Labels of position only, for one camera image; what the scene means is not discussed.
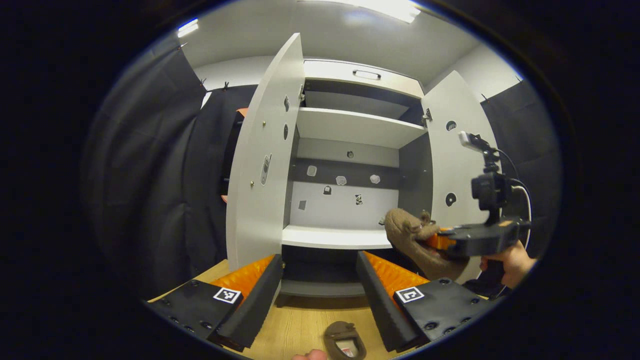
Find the large ceiling light panel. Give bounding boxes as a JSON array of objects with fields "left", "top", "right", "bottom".
[{"left": 297, "top": 0, "right": 422, "bottom": 24}]

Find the white cabinet door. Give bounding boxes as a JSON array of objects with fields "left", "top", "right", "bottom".
[
  {"left": 226, "top": 33, "right": 306, "bottom": 272},
  {"left": 421, "top": 70, "right": 501, "bottom": 283}
]

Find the brown fuzzy shoe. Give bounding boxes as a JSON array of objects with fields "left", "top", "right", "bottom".
[
  {"left": 384, "top": 208, "right": 471, "bottom": 282},
  {"left": 323, "top": 321, "right": 367, "bottom": 360}
]

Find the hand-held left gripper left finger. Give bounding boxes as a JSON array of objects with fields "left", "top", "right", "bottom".
[{"left": 145, "top": 254, "right": 284, "bottom": 353}]

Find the white shoe cabinet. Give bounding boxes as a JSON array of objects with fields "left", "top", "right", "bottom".
[{"left": 277, "top": 59, "right": 435, "bottom": 308}]

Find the small ceiling light panel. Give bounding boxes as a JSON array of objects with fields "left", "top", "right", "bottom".
[{"left": 177, "top": 18, "right": 200, "bottom": 39}]

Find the gripper camera cable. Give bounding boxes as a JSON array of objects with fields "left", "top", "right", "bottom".
[{"left": 497, "top": 148, "right": 533, "bottom": 223}]

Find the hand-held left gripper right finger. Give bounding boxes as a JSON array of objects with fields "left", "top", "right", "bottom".
[{"left": 356, "top": 251, "right": 493, "bottom": 354}]

